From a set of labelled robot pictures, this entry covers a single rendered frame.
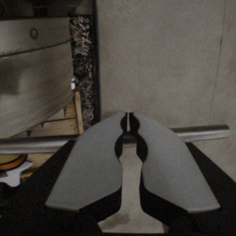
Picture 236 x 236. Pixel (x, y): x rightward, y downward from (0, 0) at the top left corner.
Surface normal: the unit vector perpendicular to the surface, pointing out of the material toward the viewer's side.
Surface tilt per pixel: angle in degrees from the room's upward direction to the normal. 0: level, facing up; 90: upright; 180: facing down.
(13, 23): 37
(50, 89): 50
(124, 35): 0
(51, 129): 0
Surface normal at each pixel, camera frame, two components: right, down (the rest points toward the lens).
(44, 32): 0.93, 0.19
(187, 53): 0.31, 0.48
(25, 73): 0.83, 0.29
